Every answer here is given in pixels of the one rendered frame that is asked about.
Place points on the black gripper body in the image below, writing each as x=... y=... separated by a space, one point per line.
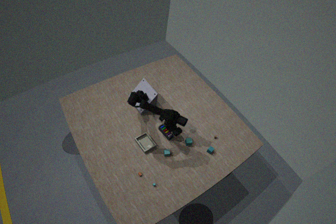
x=176 y=131

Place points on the teal cube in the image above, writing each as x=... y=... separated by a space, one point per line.
x=210 y=149
x=188 y=141
x=167 y=152

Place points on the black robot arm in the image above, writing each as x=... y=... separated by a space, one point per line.
x=168 y=115

